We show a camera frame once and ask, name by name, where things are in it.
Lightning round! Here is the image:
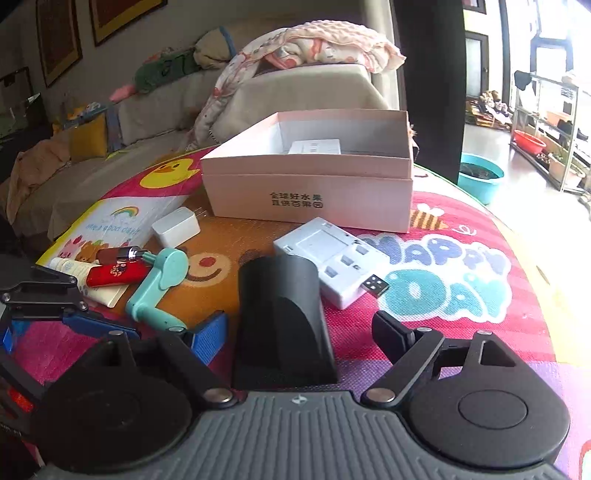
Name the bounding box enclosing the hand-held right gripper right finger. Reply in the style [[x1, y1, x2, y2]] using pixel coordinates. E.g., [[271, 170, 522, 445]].
[[360, 310, 520, 409]]

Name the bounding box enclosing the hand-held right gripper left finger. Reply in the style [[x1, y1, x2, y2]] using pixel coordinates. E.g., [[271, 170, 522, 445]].
[[95, 310, 236, 409]]

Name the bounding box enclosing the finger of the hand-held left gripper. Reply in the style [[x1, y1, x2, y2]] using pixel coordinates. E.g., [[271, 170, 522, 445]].
[[60, 310, 140, 342], [0, 265, 89, 320]]

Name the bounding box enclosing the cream lotion tube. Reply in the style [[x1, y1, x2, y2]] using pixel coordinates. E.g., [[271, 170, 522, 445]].
[[48, 257, 100, 296]]

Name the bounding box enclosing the black usb dongle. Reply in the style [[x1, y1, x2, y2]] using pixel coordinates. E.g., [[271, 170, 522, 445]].
[[360, 274, 390, 296]]

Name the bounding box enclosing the red lighter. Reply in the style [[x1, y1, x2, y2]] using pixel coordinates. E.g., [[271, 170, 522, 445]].
[[87, 259, 148, 288]]

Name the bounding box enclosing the brown silver lipstick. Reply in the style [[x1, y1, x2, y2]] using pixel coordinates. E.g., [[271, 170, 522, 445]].
[[95, 246, 153, 267]]

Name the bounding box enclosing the black dryer nozzle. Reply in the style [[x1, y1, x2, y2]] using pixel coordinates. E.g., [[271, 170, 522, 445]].
[[231, 255, 339, 391]]

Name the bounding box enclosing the teal crank handle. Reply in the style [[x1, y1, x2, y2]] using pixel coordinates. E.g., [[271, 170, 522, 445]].
[[126, 248, 190, 332]]

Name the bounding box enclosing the white power strip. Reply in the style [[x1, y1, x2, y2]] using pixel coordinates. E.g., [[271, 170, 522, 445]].
[[273, 217, 391, 310]]

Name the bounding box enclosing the white charger plug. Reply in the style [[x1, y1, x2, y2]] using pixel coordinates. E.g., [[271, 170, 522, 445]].
[[151, 207, 206, 250]]

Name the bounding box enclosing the pink cardboard box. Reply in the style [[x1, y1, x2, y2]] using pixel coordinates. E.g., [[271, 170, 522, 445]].
[[199, 110, 414, 234]]

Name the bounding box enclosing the white socket panel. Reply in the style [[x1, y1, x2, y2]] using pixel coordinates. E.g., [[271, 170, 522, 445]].
[[287, 137, 342, 156]]

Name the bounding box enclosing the colourful cartoon play mat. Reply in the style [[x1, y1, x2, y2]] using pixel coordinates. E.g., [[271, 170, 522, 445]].
[[0, 143, 591, 480]]

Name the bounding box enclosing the tan cloth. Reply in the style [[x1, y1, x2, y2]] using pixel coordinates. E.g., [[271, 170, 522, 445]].
[[7, 138, 71, 227]]

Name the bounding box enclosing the yellow cushion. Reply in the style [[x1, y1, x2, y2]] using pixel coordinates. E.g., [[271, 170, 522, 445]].
[[69, 113, 109, 162]]

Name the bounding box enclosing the teal plastic basin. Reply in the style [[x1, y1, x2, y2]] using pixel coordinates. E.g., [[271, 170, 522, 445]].
[[458, 152, 505, 205]]

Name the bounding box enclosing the beige sofa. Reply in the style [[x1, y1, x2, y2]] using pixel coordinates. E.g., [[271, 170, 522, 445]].
[[0, 18, 402, 241]]

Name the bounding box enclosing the red plastic basin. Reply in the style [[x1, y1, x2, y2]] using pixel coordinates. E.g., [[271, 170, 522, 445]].
[[513, 129, 547, 156]]

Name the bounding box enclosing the pile of plush toys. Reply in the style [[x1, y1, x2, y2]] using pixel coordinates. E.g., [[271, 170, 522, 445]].
[[466, 90, 511, 127]]

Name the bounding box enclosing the green plush toy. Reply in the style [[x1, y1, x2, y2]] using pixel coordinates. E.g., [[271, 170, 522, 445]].
[[134, 48, 201, 95]]

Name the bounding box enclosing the large framed picture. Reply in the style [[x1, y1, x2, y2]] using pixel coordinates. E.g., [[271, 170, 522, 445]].
[[36, 0, 84, 88]]

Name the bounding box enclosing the metal shelf rack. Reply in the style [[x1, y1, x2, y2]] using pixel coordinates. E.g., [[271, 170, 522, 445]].
[[510, 74, 591, 192]]

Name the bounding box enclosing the dark framed door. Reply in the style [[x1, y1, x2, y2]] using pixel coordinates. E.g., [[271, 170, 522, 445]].
[[464, 32, 490, 99]]

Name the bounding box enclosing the pink printed blanket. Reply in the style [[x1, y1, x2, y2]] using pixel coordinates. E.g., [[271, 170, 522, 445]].
[[187, 27, 407, 151]]

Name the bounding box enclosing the beige pillow with blue strap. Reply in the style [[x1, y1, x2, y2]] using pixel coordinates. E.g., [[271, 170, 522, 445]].
[[194, 25, 241, 70]]

